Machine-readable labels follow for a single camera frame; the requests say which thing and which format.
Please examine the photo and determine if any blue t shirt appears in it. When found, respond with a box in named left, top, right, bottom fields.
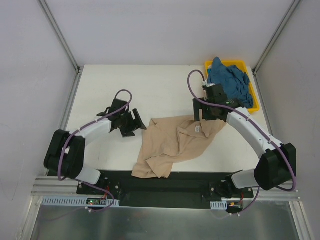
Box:
left=207, top=57, right=254, bottom=109

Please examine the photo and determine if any aluminium front rail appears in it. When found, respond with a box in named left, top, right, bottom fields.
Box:
left=31, top=171, right=302, bottom=202

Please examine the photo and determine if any beige t shirt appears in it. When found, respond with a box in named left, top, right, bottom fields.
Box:
left=131, top=115, right=226, bottom=179

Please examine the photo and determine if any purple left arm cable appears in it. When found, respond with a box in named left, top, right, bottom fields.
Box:
left=37, top=89, right=133, bottom=236

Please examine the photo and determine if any right white cable duct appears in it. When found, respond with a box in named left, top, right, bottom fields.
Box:
left=210, top=200, right=228, bottom=211

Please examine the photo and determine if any white cloth in bin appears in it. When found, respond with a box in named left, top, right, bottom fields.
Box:
left=202, top=64, right=215, bottom=92

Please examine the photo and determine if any white cable duct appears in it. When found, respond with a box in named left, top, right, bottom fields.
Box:
left=210, top=200, right=228, bottom=211
left=42, top=196, right=120, bottom=208

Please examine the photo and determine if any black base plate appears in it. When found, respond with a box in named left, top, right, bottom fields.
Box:
left=47, top=169, right=255, bottom=208

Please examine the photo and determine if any yellow plastic bin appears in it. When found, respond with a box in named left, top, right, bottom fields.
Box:
left=221, top=59, right=260, bottom=114

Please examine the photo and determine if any aluminium frame post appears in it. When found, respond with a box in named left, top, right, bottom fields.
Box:
left=37, top=0, right=84, bottom=74
left=252, top=0, right=302, bottom=76

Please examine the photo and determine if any left white cable duct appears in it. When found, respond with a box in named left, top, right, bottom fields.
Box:
left=42, top=196, right=120, bottom=208

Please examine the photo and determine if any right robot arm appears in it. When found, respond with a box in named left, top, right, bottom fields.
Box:
left=193, top=83, right=297, bottom=198

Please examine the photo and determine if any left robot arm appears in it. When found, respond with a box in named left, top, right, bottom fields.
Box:
left=43, top=98, right=147, bottom=195

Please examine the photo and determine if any left aluminium frame post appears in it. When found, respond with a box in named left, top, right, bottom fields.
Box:
left=37, top=0, right=84, bottom=74

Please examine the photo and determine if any right aluminium frame post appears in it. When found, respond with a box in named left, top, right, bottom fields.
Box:
left=252, top=0, right=302, bottom=76

